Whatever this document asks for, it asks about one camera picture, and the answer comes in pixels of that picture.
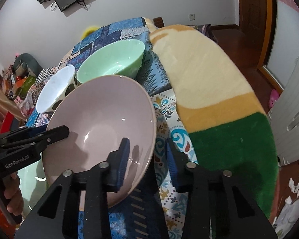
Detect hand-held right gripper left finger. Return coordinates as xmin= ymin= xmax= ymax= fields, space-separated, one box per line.
xmin=14 ymin=137 xmax=131 ymax=239

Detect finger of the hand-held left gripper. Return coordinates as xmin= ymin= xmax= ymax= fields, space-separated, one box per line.
xmin=0 ymin=126 xmax=70 ymax=152
xmin=26 ymin=126 xmax=48 ymax=135

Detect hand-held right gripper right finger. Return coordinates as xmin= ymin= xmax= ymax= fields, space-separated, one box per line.
xmin=166 ymin=138 xmax=278 ymax=239

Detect green plate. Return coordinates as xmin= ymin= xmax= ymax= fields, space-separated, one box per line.
xmin=17 ymin=163 xmax=50 ymax=216

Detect white bowl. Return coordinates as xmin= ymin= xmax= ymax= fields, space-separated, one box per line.
xmin=35 ymin=65 xmax=78 ymax=114

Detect pink bowl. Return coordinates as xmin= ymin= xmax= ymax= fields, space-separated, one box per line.
xmin=42 ymin=75 xmax=157 ymax=208

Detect green bowl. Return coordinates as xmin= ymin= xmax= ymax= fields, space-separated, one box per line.
xmin=76 ymin=39 xmax=145 ymax=84

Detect person's left hand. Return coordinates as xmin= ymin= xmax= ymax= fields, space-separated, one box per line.
xmin=4 ymin=173 xmax=24 ymax=219

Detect red box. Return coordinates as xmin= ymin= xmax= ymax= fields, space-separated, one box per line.
xmin=0 ymin=113 xmax=20 ymax=133

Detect green box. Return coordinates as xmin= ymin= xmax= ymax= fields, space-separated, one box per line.
xmin=17 ymin=76 xmax=36 ymax=97

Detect patchwork blanket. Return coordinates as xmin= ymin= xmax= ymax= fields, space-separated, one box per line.
xmin=15 ymin=17 xmax=197 ymax=239

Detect pile of assorted boxes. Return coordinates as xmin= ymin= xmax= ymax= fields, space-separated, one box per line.
xmin=1 ymin=65 xmax=23 ymax=97

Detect orange patterned cloth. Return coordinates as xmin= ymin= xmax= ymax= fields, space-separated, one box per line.
xmin=0 ymin=199 xmax=18 ymax=237

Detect grey plush pillow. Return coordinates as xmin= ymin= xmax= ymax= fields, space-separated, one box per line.
xmin=12 ymin=53 xmax=43 ymax=76

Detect yellow green plush blanket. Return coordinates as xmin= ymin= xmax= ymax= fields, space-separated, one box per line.
xmin=149 ymin=24 xmax=279 ymax=239

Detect yellow hoop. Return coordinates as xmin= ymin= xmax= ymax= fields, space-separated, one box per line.
xmin=81 ymin=25 xmax=100 ymax=39

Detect white crumpled bag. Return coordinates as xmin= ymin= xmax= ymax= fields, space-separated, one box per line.
xmin=274 ymin=199 xmax=299 ymax=234

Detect white radiator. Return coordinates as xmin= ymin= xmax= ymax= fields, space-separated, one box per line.
xmin=268 ymin=42 xmax=299 ymax=166

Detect dark purple cloth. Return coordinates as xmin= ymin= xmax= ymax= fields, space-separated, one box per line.
xmin=194 ymin=24 xmax=215 ymax=40

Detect white wardrobe door pink hearts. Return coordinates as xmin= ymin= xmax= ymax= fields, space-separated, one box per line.
xmin=264 ymin=0 xmax=299 ymax=90

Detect wooden door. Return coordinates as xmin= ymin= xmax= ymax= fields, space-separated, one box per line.
xmin=235 ymin=0 xmax=267 ymax=30

